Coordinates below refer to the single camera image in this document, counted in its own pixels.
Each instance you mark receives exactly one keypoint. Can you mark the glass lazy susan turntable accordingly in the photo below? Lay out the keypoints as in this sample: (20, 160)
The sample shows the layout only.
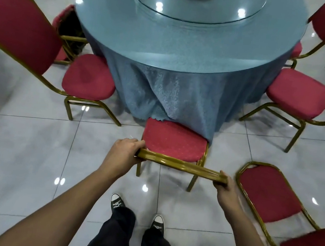
(225, 7)

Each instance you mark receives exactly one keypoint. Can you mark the blue round table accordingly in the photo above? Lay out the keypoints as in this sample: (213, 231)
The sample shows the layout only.
(175, 45)

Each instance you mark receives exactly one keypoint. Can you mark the person's left hand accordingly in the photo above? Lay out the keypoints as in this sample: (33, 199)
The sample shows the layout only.
(120, 157)

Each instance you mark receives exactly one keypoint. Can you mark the black white canvas sneaker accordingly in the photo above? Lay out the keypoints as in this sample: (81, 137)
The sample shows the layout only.
(117, 202)
(158, 224)

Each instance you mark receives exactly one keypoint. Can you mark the black trousers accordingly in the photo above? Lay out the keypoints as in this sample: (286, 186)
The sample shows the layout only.
(114, 237)

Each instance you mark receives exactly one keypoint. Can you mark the person's left forearm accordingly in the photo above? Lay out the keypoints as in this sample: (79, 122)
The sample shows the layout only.
(57, 218)

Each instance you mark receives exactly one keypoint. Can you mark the person's right hand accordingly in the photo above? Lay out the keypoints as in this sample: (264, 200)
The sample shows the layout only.
(228, 198)

